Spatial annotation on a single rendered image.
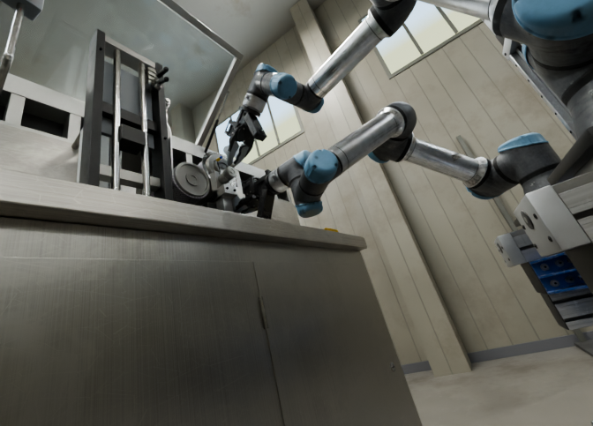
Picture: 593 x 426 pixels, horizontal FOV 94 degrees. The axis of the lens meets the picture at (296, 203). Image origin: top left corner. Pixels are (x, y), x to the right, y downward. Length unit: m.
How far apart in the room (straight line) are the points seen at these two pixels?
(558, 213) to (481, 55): 3.61
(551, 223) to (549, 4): 0.29
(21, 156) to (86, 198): 0.77
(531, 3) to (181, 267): 0.60
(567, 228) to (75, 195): 0.63
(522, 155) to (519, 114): 2.59
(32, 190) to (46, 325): 0.14
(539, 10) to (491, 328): 2.95
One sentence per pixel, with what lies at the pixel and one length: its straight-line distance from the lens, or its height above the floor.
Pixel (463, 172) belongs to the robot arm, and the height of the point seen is 1.01.
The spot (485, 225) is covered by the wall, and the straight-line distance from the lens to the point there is 3.30.
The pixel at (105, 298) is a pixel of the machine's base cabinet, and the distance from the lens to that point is 0.41.
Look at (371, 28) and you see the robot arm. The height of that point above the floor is 1.36.
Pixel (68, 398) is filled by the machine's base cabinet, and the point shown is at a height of 0.68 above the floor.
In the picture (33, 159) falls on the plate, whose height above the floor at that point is 1.34.
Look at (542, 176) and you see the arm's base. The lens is 1.09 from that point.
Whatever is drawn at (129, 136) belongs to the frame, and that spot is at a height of 1.14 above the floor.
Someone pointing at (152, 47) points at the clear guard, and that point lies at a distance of 1.44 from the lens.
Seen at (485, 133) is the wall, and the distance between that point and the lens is 3.59.
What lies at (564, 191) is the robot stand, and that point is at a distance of 0.56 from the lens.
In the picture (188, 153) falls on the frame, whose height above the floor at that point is 1.58.
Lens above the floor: 0.68
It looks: 23 degrees up
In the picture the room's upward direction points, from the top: 16 degrees counter-clockwise
